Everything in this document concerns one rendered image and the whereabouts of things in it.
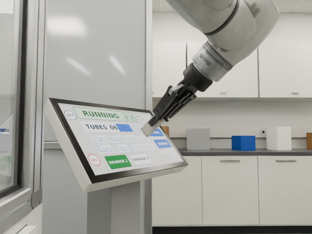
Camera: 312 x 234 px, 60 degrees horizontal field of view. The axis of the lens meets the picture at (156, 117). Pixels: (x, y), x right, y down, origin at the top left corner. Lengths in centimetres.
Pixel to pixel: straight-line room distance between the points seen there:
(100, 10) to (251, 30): 138
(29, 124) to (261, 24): 50
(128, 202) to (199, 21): 68
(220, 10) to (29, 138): 44
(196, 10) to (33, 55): 32
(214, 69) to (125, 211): 60
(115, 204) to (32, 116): 52
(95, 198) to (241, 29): 71
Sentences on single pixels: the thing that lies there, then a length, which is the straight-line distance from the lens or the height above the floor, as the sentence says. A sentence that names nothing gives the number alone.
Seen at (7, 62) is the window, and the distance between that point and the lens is 50.
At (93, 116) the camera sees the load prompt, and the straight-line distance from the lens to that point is 93.
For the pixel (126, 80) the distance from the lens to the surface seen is 173.
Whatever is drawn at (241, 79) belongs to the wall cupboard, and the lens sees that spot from 357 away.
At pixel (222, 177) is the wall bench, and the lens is 310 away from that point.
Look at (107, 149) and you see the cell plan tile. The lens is 85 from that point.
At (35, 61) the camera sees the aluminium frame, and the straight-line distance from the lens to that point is 57.
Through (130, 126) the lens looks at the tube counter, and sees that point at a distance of 102.
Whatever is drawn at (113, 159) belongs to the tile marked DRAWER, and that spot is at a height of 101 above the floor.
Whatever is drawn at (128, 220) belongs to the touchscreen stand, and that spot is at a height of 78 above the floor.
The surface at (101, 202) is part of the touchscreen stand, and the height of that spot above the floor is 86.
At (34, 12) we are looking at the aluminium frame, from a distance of 59.
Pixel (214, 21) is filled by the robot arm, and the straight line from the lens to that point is 59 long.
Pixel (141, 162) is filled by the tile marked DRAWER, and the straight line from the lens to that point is 92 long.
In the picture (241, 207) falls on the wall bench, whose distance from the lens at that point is 322.
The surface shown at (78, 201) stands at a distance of 179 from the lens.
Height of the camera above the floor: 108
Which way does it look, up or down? 4 degrees up
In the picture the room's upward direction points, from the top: straight up
